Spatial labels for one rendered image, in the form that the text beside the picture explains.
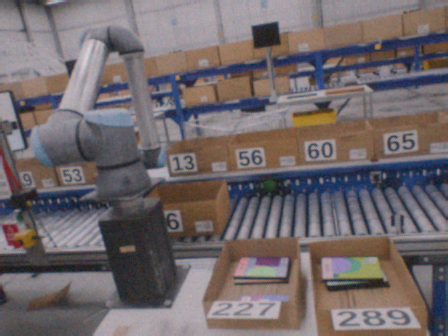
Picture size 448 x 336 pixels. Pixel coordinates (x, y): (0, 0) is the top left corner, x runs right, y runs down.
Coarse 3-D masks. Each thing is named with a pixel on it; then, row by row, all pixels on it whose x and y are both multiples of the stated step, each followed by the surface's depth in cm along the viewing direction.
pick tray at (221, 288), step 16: (240, 240) 146; (256, 240) 145; (272, 240) 143; (288, 240) 142; (224, 256) 142; (240, 256) 148; (256, 256) 147; (272, 256) 145; (288, 256) 144; (224, 272) 140; (208, 288) 120; (224, 288) 133; (240, 288) 131; (256, 288) 129; (272, 288) 128; (288, 288) 127; (208, 304) 112; (288, 304) 106; (208, 320) 114; (224, 320) 113; (240, 320) 112; (256, 320) 110; (272, 320) 109; (288, 320) 108
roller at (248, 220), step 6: (252, 198) 212; (258, 198) 213; (252, 204) 204; (258, 204) 209; (252, 210) 197; (246, 216) 190; (252, 216) 191; (246, 222) 183; (252, 222) 188; (240, 228) 179; (246, 228) 178; (240, 234) 172; (246, 234) 173
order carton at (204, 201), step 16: (160, 192) 207; (176, 192) 205; (192, 192) 203; (208, 192) 202; (224, 192) 190; (176, 208) 175; (192, 208) 174; (208, 208) 172; (224, 208) 187; (192, 224) 176; (224, 224) 184
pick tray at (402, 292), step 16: (336, 240) 134; (352, 240) 133; (368, 240) 132; (384, 240) 131; (320, 256) 137; (336, 256) 136; (384, 256) 133; (400, 256) 118; (320, 272) 133; (384, 272) 126; (400, 272) 119; (320, 288) 124; (384, 288) 119; (400, 288) 117; (416, 288) 103; (320, 304) 116; (336, 304) 115; (352, 304) 114; (368, 304) 113; (384, 304) 112; (400, 304) 111; (416, 304) 104; (320, 320) 101
